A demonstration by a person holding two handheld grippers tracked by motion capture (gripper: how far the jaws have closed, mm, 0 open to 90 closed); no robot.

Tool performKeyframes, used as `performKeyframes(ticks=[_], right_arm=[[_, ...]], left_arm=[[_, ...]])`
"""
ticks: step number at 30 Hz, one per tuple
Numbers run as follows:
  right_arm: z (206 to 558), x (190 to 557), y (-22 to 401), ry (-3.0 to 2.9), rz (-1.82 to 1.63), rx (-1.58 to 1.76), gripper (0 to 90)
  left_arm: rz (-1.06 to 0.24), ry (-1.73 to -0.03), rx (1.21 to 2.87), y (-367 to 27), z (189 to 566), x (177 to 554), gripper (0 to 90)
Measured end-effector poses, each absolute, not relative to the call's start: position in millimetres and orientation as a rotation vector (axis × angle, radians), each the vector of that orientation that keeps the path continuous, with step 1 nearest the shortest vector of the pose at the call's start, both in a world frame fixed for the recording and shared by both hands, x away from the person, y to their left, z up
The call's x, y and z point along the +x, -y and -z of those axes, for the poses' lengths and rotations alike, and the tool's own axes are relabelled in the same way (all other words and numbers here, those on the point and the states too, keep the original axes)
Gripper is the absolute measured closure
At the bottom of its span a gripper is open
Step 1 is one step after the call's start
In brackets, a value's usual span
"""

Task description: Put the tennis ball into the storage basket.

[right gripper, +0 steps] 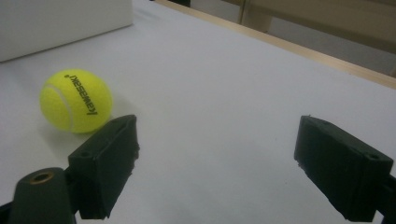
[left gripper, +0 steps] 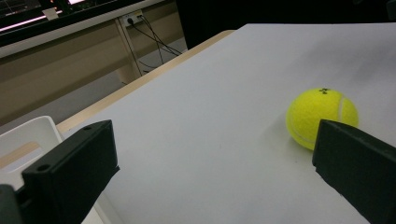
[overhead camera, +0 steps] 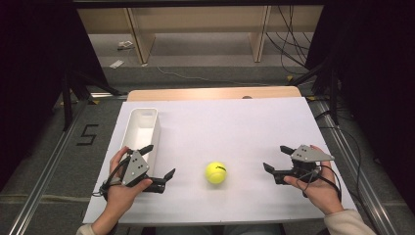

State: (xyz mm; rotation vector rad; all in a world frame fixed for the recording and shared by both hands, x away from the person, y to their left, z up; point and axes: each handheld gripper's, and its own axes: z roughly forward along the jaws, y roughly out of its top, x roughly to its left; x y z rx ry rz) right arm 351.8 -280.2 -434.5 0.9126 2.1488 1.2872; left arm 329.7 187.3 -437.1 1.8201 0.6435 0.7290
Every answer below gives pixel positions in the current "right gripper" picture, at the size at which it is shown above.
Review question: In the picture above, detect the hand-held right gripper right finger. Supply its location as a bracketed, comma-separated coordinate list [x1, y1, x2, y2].
[293, 115, 395, 223]

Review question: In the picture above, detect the yellow tennis ball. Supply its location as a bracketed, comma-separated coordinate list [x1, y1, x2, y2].
[38, 68, 113, 134]

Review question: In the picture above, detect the white plastic container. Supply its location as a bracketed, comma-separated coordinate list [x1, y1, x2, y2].
[0, 0, 134, 63]

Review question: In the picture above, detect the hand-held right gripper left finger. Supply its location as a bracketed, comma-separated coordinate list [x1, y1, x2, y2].
[67, 114, 140, 220]

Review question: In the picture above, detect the white table cover sheet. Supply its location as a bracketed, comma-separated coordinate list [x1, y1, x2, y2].
[0, 0, 396, 224]

